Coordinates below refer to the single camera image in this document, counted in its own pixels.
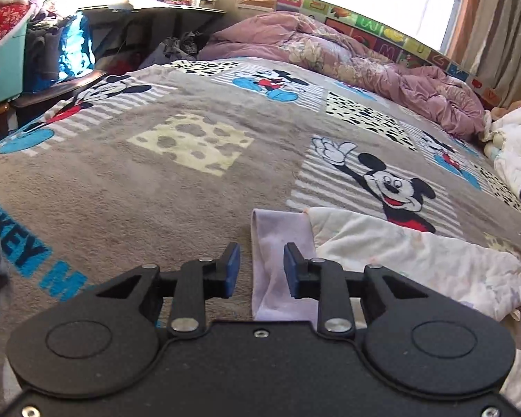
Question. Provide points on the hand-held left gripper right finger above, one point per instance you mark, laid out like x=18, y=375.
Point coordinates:
x=292, y=270

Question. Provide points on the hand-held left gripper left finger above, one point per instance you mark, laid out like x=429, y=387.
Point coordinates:
x=231, y=270

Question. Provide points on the white floral garment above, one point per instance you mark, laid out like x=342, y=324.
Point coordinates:
x=399, y=265

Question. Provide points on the pile of dark clothes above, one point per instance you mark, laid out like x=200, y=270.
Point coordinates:
x=43, y=47

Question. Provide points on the grey cartoon printed blanket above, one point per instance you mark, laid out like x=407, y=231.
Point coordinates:
x=199, y=147

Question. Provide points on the pink floral quilt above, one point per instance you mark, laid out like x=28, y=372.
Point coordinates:
x=351, y=58

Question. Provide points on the white bedding bundle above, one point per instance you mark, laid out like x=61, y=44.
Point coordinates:
x=514, y=156

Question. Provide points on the colourful alphabet play mat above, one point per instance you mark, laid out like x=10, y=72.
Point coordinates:
x=399, y=37

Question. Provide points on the cluttered dark desk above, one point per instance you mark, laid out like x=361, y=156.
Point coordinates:
x=156, y=11

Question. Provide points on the blue plastic bag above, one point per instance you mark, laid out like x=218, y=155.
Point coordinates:
x=76, y=47

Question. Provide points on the teal plastic bin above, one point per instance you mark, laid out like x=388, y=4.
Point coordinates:
x=2, y=63

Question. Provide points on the striped brown curtain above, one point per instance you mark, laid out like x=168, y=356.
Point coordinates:
x=497, y=21

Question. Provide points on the red floral cloth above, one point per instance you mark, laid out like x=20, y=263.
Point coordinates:
x=0, y=24

